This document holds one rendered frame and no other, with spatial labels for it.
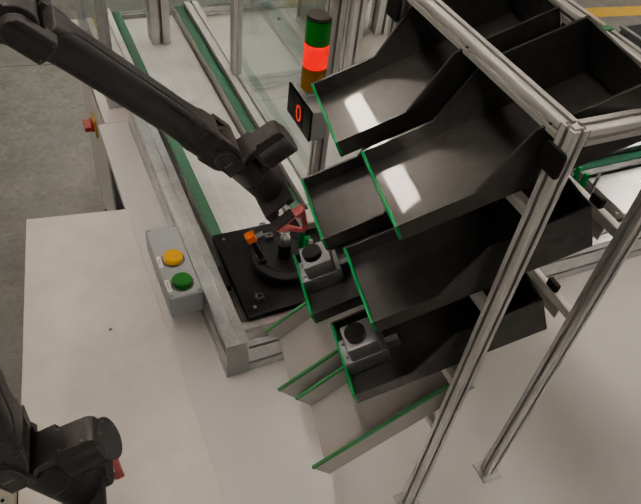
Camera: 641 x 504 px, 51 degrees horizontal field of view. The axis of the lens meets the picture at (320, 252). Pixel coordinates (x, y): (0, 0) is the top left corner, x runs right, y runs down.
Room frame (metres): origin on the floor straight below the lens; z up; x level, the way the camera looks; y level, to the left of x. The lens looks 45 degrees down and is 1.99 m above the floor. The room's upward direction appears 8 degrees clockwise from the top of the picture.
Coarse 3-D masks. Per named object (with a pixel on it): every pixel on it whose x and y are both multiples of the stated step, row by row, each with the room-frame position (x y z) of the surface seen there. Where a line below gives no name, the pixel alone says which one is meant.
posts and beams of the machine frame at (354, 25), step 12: (348, 0) 1.95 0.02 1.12; (360, 0) 1.92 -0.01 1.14; (348, 12) 1.94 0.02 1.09; (360, 12) 1.93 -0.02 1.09; (348, 24) 1.93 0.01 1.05; (360, 24) 1.92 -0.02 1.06; (348, 36) 1.92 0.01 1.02; (360, 36) 1.93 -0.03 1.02; (348, 48) 1.91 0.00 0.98; (360, 48) 1.93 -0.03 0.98; (348, 60) 1.91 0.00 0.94
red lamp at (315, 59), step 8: (304, 48) 1.19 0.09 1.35; (312, 48) 1.18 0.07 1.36; (320, 48) 1.18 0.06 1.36; (328, 48) 1.19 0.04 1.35; (304, 56) 1.19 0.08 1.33; (312, 56) 1.18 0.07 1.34; (320, 56) 1.18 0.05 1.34; (304, 64) 1.19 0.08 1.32; (312, 64) 1.18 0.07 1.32; (320, 64) 1.18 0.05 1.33
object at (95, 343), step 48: (48, 240) 1.04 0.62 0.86; (96, 240) 1.06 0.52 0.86; (48, 288) 0.90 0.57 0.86; (96, 288) 0.92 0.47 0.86; (144, 288) 0.94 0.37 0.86; (48, 336) 0.78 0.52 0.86; (96, 336) 0.80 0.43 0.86; (144, 336) 0.81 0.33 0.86; (48, 384) 0.67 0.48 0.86; (96, 384) 0.69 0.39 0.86; (144, 384) 0.70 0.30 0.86; (144, 432) 0.60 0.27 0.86; (192, 432) 0.62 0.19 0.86; (144, 480) 0.51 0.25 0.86; (192, 480) 0.52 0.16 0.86
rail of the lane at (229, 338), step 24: (144, 144) 1.32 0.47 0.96; (168, 168) 1.24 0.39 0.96; (168, 192) 1.15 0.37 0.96; (168, 216) 1.13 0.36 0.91; (192, 216) 1.09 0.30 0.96; (192, 240) 1.01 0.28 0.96; (216, 288) 0.89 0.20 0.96; (216, 312) 0.82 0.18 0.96; (216, 336) 0.80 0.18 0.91; (240, 336) 0.77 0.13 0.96; (240, 360) 0.76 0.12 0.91
